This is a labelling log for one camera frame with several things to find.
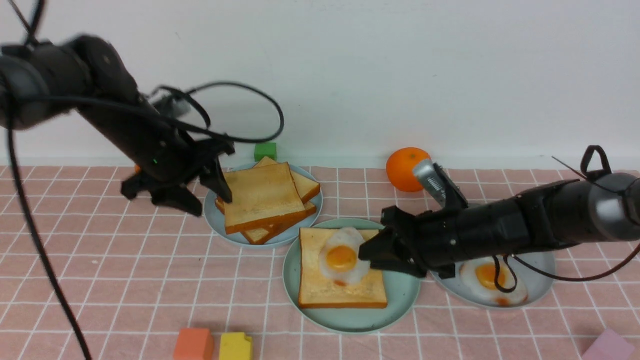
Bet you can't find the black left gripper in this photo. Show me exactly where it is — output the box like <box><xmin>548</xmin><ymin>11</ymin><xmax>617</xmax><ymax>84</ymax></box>
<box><xmin>121</xmin><ymin>100</ymin><xmax>234</xmax><ymax>218</ymax></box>

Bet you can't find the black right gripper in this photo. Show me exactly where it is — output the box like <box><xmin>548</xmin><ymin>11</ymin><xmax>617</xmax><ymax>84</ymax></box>
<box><xmin>358</xmin><ymin>199</ymin><xmax>531</xmax><ymax>279</ymax></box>

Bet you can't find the fried egg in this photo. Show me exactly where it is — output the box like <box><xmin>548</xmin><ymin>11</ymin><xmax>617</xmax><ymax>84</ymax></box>
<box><xmin>458</xmin><ymin>257</ymin><xmax>529</xmax><ymax>307</ymax></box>
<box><xmin>318</xmin><ymin>227</ymin><xmax>370</xmax><ymax>286</ymax></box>

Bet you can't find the toast slice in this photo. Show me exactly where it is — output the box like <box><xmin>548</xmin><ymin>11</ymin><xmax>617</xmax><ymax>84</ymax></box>
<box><xmin>224</xmin><ymin>162</ymin><xmax>307</xmax><ymax>234</ymax></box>
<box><xmin>298</xmin><ymin>227</ymin><xmax>387</xmax><ymax>309</ymax></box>
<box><xmin>289</xmin><ymin>165</ymin><xmax>321</xmax><ymax>203</ymax></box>
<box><xmin>240</xmin><ymin>202</ymin><xmax>317</xmax><ymax>245</ymax></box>

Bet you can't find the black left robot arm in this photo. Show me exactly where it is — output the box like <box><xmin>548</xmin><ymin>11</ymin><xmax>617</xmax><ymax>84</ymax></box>
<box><xmin>1</xmin><ymin>35</ymin><xmax>234</xmax><ymax>217</ymax></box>

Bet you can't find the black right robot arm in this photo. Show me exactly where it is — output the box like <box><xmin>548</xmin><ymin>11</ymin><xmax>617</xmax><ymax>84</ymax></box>
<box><xmin>358</xmin><ymin>173</ymin><xmax>639</xmax><ymax>280</ymax></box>

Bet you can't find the light blue bread plate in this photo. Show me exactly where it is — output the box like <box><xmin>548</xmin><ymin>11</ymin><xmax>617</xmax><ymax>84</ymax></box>
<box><xmin>205</xmin><ymin>157</ymin><xmax>323</xmax><ymax>248</ymax></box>

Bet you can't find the mint green plate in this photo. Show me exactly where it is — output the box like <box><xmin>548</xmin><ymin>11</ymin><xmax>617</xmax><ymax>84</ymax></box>
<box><xmin>282</xmin><ymin>218</ymin><xmax>420</xmax><ymax>335</ymax></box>

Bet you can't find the green foam block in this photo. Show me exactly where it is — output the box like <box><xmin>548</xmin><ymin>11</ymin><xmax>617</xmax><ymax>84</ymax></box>
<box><xmin>253</xmin><ymin>142</ymin><xmax>278</xmax><ymax>162</ymax></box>

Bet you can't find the toast slice bottom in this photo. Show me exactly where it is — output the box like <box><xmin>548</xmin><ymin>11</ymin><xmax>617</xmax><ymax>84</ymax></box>
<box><xmin>240</xmin><ymin>202</ymin><xmax>317</xmax><ymax>245</ymax></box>

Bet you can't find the fried egg front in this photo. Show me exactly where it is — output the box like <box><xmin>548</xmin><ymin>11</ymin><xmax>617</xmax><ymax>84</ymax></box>
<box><xmin>458</xmin><ymin>257</ymin><xmax>529</xmax><ymax>307</ymax></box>

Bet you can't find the orange fruit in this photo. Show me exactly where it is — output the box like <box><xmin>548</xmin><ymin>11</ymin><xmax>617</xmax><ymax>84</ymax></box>
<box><xmin>385</xmin><ymin>146</ymin><xmax>431</xmax><ymax>193</ymax></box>

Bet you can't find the pink checkered tablecloth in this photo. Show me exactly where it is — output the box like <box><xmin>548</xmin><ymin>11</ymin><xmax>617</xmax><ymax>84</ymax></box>
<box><xmin>0</xmin><ymin>166</ymin><xmax>639</xmax><ymax>360</ymax></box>

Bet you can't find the grey egg plate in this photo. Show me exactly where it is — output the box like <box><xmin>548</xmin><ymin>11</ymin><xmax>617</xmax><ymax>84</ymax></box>
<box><xmin>431</xmin><ymin>255</ymin><xmax>554</xmax><ymax>310</ymax></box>

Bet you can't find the orange foam block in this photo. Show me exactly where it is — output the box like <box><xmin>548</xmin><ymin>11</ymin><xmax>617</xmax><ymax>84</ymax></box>
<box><xmin>173</xmin><ymin>327</ymin><xmax>215</xmax><ymax>360</ymax></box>

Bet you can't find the yellow foam block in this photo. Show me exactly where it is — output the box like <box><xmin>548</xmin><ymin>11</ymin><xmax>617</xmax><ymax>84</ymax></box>
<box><xmin>218</xmin><ymin>332</ymin><xmax>254</xmax><ymax>360</ymax></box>

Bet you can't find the pink foam block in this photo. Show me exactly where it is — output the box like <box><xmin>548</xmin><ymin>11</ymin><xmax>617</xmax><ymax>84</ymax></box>
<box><xmin>581</xmin><ymin>328</ymin><xmax>636</xmax><ymax>360</ymax></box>

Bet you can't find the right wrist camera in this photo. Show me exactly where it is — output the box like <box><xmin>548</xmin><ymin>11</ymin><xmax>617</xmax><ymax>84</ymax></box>
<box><xmin>413</xmin><ymin>159</ymin><xmax>469</xmax><ymax>210</ymax></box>

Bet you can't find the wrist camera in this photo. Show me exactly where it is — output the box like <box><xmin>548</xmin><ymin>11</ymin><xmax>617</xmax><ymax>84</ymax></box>
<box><xmin>150</xmin><ymin>94</ymin><xmax>192</xmax><ymax>119</ymax></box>
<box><xmin>413</xmin><ymin>159</ymin><xmax>469</xmax><ymax>210</ymax></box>

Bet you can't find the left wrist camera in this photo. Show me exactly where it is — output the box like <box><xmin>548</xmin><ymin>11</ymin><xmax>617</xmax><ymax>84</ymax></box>
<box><xmin>150</xmin><ymin>94</ymin><xmax>192</xmax><ymax>119</ymax></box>

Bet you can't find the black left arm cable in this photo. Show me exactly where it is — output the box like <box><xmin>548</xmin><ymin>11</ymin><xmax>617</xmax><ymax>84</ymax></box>
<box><xmin>5</xmin><ymin>0</ymin><xmax>286</xmax><ymax>360</ymax></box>

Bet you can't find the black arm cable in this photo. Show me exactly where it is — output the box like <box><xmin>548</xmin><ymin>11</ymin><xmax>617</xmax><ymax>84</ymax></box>
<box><xmin>5</xmin><ymin>0</ymin><xmax>286</xmax><ymax>360</ymax></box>
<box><xmin>492</xmin><ymin>145</ymin><xmax>640</xmax><ymax>294</ymax></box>

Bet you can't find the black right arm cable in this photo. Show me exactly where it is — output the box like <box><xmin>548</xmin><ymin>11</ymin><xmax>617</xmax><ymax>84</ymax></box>
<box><xmin>492</xmin><ymin>145</ymin><xmax>640</xmax><ymax>294</ymax></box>

